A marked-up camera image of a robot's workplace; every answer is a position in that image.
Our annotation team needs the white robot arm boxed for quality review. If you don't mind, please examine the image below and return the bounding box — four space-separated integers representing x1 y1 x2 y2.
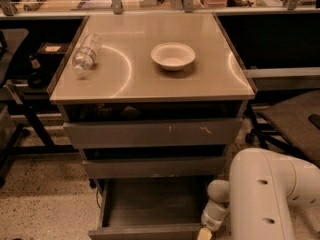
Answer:
197 148 320 240

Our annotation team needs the clear plastic bottle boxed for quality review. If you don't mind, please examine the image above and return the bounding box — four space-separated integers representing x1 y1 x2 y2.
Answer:
72 33 102 78

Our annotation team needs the grey top drawer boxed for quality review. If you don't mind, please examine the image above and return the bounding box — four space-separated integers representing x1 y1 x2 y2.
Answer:
63 118 242 149

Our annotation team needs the grey drawer cabinet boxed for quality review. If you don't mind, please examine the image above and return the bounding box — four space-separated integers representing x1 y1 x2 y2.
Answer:
46 12 258 185

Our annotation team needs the black office chair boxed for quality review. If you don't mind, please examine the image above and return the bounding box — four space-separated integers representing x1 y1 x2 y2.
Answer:
245 90 320 166

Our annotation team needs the grey bottom drawer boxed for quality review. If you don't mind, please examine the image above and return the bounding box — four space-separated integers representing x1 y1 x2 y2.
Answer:
88 176 207 240

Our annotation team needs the white bowl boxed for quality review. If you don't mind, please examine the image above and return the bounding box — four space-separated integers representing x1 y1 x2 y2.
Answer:
151 42 195 71

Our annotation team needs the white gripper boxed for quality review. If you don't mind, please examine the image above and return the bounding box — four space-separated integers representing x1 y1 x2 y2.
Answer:
197 179 230 240

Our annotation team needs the black box with label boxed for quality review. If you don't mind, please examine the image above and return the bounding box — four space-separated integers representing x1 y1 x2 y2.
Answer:
36 42 69 63

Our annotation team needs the grey drawer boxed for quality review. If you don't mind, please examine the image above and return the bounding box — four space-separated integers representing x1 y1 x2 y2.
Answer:
88 176 207 240
63 118 242 149
82 157 225 179

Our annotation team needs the grey middle drawer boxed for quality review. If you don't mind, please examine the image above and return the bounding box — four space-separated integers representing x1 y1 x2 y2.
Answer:
82 157 225 179

